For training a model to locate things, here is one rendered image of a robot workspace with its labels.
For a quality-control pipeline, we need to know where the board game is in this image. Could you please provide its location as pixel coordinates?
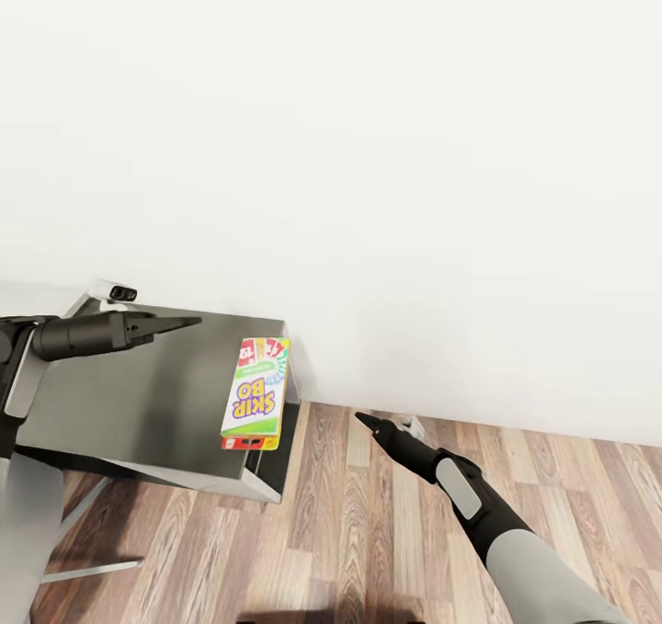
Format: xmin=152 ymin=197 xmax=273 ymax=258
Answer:
xmin=221 ymin=337 xmax=291 ymax=450

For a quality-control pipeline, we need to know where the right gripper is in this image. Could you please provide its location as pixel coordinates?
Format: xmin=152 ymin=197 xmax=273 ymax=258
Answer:
xmin=354 ymin=412 xmax=424 ymax=471

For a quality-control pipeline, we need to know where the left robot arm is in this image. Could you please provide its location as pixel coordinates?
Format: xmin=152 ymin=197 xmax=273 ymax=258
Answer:
xmin=0 ymin=278 xmax=202 ymax=494

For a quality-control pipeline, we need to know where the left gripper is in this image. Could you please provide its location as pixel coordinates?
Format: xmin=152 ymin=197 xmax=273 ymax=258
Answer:
xmin=68 ymin=311 xmax=202 ymax=357

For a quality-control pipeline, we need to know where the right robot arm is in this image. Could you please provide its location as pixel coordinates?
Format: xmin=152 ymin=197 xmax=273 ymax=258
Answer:
xmin=354 ymin=412 xmax=633 ymax=624

